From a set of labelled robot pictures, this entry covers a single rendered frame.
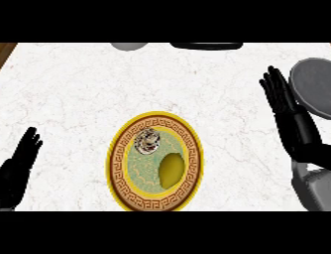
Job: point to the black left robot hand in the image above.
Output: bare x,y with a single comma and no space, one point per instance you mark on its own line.
8,178

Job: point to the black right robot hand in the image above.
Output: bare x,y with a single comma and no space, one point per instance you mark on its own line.
297,129

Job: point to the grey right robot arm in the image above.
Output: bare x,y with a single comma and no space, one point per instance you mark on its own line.
324,190

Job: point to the grey round pan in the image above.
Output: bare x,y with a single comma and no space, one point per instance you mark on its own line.
324,88

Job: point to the yellow lemon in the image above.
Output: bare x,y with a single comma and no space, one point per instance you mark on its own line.
172,170

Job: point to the yellow patterned round plate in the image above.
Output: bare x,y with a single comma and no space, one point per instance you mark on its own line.
154,161

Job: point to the speckled white brown ball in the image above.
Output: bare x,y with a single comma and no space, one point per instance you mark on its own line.
147,141

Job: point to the black flat rounded object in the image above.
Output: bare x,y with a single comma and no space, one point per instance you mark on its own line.
206,45

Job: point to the pale grey rounded object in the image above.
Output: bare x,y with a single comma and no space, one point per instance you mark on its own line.
129,46

